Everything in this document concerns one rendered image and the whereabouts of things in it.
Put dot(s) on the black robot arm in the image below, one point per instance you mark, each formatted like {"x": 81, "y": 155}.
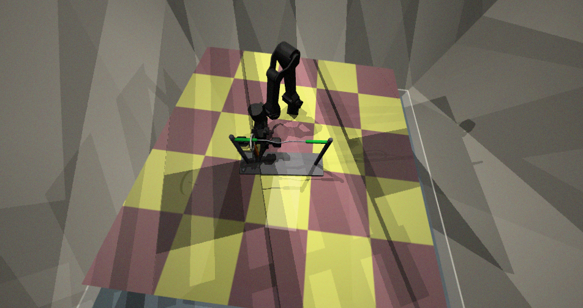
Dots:
{"x": 288, "y": 58}

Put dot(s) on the orange-brown handle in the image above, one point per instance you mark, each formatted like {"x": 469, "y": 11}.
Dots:
{"x": 254, "y": 146}

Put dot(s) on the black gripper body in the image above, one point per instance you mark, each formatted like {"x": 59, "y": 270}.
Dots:
{"x": 259, "y": 126}

